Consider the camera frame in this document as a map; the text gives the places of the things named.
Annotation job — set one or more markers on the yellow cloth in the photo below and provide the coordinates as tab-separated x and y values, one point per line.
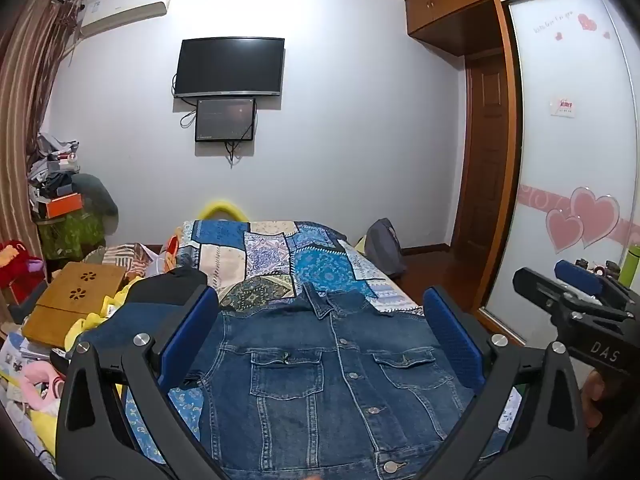
92	322

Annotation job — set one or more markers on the striped brown curtain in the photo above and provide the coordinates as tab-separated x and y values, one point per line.
25	110

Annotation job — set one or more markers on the wooden lap desk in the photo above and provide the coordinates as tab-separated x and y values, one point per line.
70	305

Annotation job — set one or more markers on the white sliding door with hearts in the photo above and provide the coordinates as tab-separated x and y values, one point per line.
565	150

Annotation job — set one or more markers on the bed with patchwork blue bedspread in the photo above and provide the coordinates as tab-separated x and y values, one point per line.
280	260

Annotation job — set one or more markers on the green patterned cloth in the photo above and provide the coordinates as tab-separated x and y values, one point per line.
75	232

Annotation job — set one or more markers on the striped beige cloth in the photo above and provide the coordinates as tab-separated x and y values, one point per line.
127	255

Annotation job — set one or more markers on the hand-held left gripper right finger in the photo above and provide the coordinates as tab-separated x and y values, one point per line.
452	342

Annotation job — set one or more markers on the black wall television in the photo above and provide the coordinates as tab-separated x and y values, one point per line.
229	66

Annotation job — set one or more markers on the white air conditioner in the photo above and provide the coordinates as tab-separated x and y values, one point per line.
125	7

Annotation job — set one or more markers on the green bottle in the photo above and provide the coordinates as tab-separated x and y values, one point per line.
631	265

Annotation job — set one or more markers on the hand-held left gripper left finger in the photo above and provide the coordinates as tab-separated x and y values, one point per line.
189	332

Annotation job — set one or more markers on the small black wall monitor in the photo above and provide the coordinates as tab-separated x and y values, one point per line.
225	119

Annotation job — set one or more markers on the brown wooden door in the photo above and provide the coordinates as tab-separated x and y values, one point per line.
482	155

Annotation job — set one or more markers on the black garment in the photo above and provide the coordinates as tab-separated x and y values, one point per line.
160	285

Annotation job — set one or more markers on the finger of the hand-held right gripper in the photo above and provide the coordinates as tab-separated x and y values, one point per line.
577	276
542	287

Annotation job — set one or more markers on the yellow curved foam piece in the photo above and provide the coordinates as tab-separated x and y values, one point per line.
222	209

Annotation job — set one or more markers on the pink soft toy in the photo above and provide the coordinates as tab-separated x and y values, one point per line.
35	380

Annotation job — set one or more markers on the blue denim jacket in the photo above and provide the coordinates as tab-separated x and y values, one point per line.
320	375

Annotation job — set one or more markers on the grey backpack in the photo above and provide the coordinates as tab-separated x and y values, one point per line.
385	250

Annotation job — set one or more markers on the pile of grey clothes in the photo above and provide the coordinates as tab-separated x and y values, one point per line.
52	165

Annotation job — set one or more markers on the orange box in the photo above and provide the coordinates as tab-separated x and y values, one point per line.
62	205

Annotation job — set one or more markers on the person's right hand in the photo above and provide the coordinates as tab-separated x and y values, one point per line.
595	400

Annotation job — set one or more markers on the red plush toy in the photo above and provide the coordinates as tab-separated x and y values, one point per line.
17	265

